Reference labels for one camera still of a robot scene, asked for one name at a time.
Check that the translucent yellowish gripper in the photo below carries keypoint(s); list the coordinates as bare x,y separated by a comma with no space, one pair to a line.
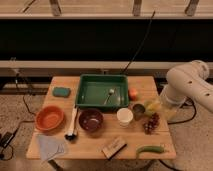
171,101

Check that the teal green sponge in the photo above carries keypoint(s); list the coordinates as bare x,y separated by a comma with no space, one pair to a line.
61,92

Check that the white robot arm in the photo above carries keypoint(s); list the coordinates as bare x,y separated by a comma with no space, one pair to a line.
186,81

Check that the metal spoon in tray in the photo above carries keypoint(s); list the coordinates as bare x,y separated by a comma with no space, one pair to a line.
111,92

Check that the green plastic tray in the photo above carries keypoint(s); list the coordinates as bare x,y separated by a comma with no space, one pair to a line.
93,90

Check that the yellow green fruit toy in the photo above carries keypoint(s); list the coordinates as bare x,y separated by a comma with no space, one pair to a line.
151,107

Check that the dark grape bunch toy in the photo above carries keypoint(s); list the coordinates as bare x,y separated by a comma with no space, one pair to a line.
151,124

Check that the small dark metal cup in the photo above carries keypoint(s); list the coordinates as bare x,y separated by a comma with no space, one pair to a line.
138,110

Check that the orange fruit toy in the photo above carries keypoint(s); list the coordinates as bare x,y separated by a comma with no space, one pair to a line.
133,94

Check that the white paper cup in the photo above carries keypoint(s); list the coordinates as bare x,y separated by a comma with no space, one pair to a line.
124,116

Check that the green cucumber toy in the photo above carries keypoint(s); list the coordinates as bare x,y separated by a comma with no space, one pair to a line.
154,149

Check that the wooden block brush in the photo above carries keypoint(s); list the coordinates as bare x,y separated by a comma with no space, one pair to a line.
113,147

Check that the dark maroon bowl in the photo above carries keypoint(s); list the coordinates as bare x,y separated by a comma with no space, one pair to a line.
91,120

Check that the orange bowl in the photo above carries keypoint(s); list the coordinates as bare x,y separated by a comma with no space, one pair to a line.
49,118

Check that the grey folded cloth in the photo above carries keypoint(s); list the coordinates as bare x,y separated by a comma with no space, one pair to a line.
50,147

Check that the black power adapter left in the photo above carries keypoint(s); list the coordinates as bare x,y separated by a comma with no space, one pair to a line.
6,139

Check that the white handled dish brush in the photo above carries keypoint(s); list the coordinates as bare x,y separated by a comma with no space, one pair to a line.
70,135

